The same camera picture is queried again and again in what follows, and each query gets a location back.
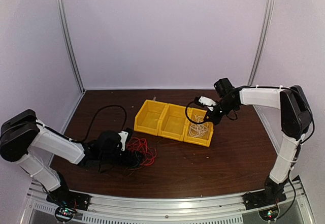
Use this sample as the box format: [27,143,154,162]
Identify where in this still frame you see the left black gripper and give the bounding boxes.
[100,148,144,167]

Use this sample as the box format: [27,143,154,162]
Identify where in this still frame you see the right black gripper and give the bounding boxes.
[204,99,237,125]

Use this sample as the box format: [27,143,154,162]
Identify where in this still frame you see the red wire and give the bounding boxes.
[125,137,157,170]

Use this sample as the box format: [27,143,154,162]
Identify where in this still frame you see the black wire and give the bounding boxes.
[121,137,166,178]

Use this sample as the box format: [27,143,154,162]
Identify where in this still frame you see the thick white wire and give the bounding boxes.
[191,113,211,131]

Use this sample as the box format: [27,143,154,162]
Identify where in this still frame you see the thin white wire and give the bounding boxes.
[188,123,211,138]

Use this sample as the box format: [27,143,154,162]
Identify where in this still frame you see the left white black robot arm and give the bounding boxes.
[1,109,144,206]

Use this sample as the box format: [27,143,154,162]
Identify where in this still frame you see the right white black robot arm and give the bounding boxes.
[198,78,314,205]

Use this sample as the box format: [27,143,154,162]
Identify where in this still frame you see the yellow bin near end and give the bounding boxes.
[183,108,214,147]

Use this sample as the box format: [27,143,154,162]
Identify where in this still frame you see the yellow bin middle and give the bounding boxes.
[158,104,188,142]

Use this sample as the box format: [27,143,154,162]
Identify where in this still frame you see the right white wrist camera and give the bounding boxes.
[194,96,217,111]

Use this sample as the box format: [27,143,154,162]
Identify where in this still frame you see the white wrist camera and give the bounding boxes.
[118,127,133,151]
[194,96,217,111]

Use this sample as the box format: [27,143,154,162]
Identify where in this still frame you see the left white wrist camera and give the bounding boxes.
[118,127,133,151]

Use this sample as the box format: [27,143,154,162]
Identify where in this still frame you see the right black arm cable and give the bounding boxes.
[184,101,204,124]

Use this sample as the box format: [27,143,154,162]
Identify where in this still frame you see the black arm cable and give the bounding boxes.
[184,101,204,124]
[81,104,127,143]

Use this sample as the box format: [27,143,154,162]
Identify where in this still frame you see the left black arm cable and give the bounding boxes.
[81,104,127,143]

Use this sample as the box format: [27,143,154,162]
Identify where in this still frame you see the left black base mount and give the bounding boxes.
[46,191,90,223]

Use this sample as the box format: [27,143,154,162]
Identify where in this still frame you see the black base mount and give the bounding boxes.
[242,190,287,222]
[46,191,90,223]

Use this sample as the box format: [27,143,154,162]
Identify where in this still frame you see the aluminium front rail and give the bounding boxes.
[25,175,313,224]

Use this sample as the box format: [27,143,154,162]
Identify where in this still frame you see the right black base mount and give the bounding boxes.
[242,190,287,222]

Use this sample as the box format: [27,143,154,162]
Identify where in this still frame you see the right aluminium frame post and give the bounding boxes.
[247,0,277,86]

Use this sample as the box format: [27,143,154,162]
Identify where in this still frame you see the aluminium frame post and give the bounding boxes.
[56,0,85,93]
[247,0,277,86]

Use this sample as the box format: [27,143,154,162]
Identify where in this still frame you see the left aluminium frame post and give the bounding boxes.
[56,0,85,93]

